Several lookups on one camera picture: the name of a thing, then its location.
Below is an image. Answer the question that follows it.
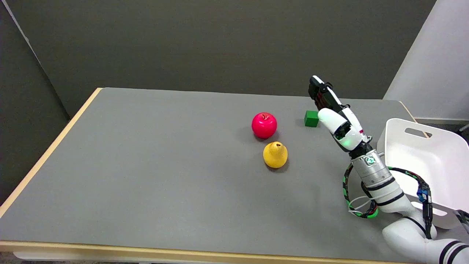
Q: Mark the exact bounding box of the red apple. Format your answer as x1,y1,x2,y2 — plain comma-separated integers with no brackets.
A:
251,112,278,139

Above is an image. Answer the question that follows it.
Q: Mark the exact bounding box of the black green braided cable loop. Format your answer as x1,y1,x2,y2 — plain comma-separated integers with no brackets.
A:
343,162,379,219

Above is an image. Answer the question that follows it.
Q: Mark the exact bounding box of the green cube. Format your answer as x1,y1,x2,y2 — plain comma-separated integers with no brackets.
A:
304,110,320,128

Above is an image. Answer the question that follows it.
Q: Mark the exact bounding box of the black white striped cable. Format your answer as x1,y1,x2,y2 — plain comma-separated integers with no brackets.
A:
454,210,469,234

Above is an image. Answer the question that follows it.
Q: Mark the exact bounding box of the gray table mat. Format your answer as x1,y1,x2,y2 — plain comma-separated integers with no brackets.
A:
0,87,469,263

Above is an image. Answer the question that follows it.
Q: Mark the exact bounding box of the white plastic basket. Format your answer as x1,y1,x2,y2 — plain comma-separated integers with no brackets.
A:
376,118,469,230

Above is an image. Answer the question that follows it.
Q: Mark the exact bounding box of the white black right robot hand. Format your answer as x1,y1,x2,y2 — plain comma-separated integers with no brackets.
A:
309,75,372,153

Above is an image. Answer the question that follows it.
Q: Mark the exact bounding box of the yellow pear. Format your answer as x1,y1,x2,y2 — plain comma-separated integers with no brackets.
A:
263,141,288,169

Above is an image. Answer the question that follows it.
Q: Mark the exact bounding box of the black cable with blue connector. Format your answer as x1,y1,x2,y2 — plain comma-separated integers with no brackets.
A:
388,167,433,239

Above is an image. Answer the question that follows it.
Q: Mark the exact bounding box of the light wood table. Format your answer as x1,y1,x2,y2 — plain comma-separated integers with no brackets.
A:
0,87,469,264

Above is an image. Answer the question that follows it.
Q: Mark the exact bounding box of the white partition panel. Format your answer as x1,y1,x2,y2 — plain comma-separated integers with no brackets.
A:
383,0,469,121

